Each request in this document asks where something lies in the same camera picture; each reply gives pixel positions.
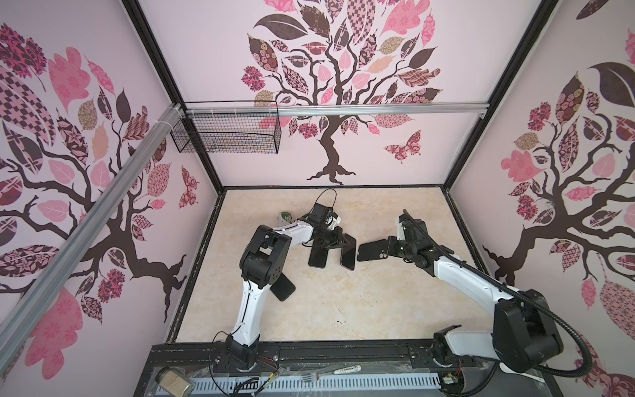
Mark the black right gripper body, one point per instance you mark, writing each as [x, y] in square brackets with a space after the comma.
[404, 251]

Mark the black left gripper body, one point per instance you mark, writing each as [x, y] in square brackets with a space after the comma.
[328, 237]

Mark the blue edged black smartphone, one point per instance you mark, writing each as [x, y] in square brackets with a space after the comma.
[318, 256]

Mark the purple smartphone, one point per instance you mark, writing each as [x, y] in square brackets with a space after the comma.
[348, 252]

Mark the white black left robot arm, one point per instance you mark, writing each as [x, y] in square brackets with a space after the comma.
[262, 274]

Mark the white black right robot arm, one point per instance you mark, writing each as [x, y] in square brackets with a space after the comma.
[521, 336]

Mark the white plastic spoon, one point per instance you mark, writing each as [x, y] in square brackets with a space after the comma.
[504, 368]

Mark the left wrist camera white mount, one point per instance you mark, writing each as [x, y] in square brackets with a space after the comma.
[322, 216]

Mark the black wire basket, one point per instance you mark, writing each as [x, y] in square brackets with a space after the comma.
[237, 127]

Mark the aluminium rail back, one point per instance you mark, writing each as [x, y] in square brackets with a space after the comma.
[340, 110]

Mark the aluminium rail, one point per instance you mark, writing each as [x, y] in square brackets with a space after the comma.
[340, 110]
[36, 301]

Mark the white slotted cable duct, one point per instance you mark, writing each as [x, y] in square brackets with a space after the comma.
[295, 384]

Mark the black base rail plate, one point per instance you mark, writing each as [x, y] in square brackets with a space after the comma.
[171, 369]

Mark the aluminium rail left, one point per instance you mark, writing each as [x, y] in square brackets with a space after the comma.
[36, 301]

